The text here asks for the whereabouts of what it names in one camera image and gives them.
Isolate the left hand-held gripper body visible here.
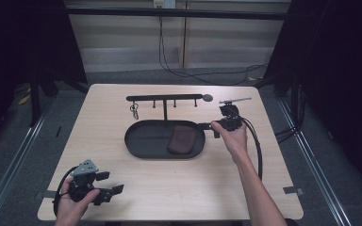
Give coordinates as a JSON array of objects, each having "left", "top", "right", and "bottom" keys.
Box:
[{"left": 67, "top": 158, "right": 113, "bottom": 207}]

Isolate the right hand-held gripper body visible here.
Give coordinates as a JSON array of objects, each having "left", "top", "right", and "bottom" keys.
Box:
[{"left": 219, "top": 97, "right": 253, "bottom": 133}]

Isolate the brown leather pouch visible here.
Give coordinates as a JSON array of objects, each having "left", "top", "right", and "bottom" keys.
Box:
[{"left": 166, "top": 124, "right": 198, "bottom": 155}]

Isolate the black key rack with tray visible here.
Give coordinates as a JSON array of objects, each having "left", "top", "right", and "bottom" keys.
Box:
[{"left": 123, "top": 93, "right": 215, "bottom": 160}]

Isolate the silver key ring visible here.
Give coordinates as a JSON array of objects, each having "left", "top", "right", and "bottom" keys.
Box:
[{"left": 129, "top": 103, "right": 140, "bottom": 121}]

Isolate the person's right hand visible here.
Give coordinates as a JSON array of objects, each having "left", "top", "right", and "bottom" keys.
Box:
[{"left": 210, "top": 121, "right": 250, "bottom": 165}]

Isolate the person's left hand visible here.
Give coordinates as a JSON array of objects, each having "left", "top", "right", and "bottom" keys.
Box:
[{"left": 55, "top": 177, "right": 102, "bottom": 226}]

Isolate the grey tape strip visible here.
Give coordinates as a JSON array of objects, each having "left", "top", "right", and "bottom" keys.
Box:
[
  {"left": 282, "top": 186, "right": 304, "bottom": 196},
  {"left": 33, "top": 189, "right": 58, "bottom": 201}
]

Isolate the black stand leg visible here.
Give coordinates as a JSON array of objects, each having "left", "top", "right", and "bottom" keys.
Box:
[{"left": 28, "top": 73, "right": 42, "bottom": 127}]

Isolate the yellow floor tape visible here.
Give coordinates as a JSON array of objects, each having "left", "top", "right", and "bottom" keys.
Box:
[{"left": 17, "top": 93, "right": 32, "bottom": 106}]

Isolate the dark curtain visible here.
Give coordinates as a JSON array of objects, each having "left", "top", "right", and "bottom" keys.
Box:
[
  {"left": 262, "top": 0, "right": 362, "bottom": 189},
  {"left": 0, "top": 0, "right": 89, "bottom": 154}
]

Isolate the black horizontal metal bar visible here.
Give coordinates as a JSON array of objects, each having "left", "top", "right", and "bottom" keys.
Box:
[{"left": 65, "top": 7, "right": 291, "bottom": 22}]

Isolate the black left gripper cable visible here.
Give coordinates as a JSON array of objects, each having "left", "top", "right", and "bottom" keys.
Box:
[{"left": 52, "top": 165, "right": 79, "bottom": 218}]

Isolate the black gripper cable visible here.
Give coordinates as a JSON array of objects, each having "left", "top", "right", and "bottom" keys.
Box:
[
  {"left": 52, "top": 165, "right": 79, "bottom": 218},
  {"left": 239, "top": 116, "right": 264, "bottom": 182}
]

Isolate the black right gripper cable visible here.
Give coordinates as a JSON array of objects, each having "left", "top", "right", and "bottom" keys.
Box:
[{"left": 239, "top": 116, "right": 264, "bottom": 182}]

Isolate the black cable from socket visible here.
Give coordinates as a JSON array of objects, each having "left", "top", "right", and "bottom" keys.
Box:
[{"left": 157, "top": 15, "right": 269, "bottom": 87}]

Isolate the black floor cable bundle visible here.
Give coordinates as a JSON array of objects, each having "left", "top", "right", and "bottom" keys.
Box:
[{"left": 274, "top": 84, "right": 307, "bottom": 145}]

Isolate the metal floor rail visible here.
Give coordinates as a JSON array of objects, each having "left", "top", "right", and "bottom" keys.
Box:
[
  {"left": 0, "top": 95, "right": 58, "bottom": 226},
  {"left": 276, "top": 97, "right": 354, "bottom": 226}
]

